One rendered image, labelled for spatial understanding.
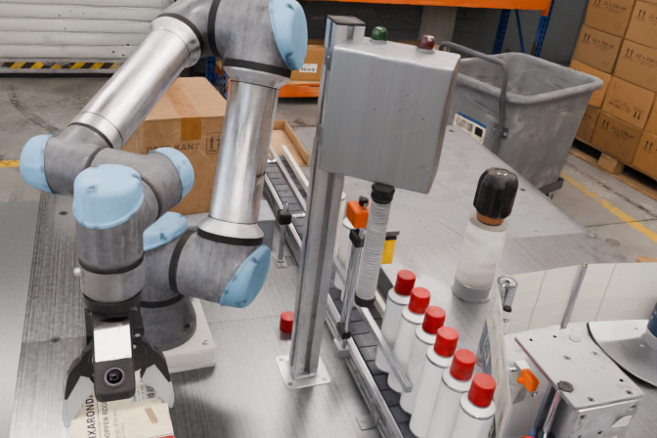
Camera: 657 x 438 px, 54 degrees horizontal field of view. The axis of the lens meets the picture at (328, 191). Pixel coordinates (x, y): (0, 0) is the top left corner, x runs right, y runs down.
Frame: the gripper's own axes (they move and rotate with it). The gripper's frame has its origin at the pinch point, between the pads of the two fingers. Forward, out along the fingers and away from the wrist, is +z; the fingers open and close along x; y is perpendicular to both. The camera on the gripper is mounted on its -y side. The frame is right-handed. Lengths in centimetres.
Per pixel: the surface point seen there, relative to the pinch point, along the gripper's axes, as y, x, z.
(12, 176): 285, 34, 95
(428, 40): 12, -44, -49
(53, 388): 27.0, 9.5, 16.8
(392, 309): 11.7, -46.4, -1.9
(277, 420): 10.1, -26.3, 17.3
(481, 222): 30, -75, -7
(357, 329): 24, -47, 12
